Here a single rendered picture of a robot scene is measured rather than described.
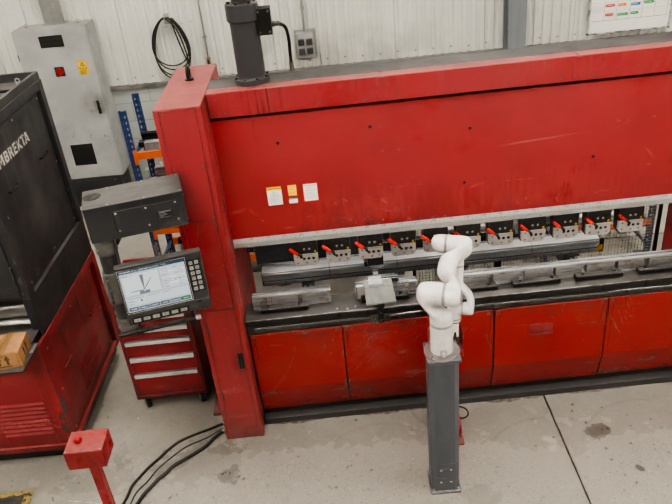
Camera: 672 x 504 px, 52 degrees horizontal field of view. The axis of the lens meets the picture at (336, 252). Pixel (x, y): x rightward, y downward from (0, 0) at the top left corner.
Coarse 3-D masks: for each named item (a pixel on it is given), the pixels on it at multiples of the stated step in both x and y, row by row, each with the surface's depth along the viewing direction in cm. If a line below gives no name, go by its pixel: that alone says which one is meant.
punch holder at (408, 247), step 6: (390, 234) 418; (396, 234) 418; (402, 234) 418; (408, 234) 418; (414, 234) 418; (396, 240) 420; (402, 240) 420; (408, 240) 420; (414, 240) 420; (396, 246) 421; (402, 246) 422; (408, 246) 422; (414, 246) 422; (396, 252) 424; (402, 252) 424; (408, 252) 424; (414, 252) 424
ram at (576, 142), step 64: (256, 128) 380; (320, 128) 382; (384, 128) 384; (448, 128) 386; (512, 128) 388; (576, 128) 390; (640, 128) 393; (256, 192) 399; (320, 192) 401; (384, 192) 404; (448, 192) 406; (512, 192) 408; (576, 192) 410; (640, 192) 413
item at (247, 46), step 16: (240, 0) 355; (256, 0) 361; (240, 16) 356; (256, 16) 360; (240, 32) 361; (256, 32) 364; (272, 32) 365; (288, 32) 374; (240, 48) 366; (256, 48) 367; (288, 48) 386; (240, 64) 370; (256, 64) 371; (240, 80) 374; (256, 80) 372
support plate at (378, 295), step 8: (384, 280) 434; (368, 288) 428; (376, 288) 427; (384, 288) 426; (392, 288) 425; (368, 296) 420; (376, 296) 419; (384, 296) 419; (392, 296) 418; (368, 304) 413; (376, 304) 413
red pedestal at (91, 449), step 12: (72, 432) 368; (84, 432) 368; (96, 432) 367; (108, 432) 368; (72, 444) 361; (84, 444) 360; (96, 444) 359; (108, 444) 366; (72, 456) 356; (84, 456) 357; (96, 456) 357; (108, 456) 365; (72, 468) 360; (84, 468) 361; (96, 468) 369; (96, 480) 373; (108, 492) 380
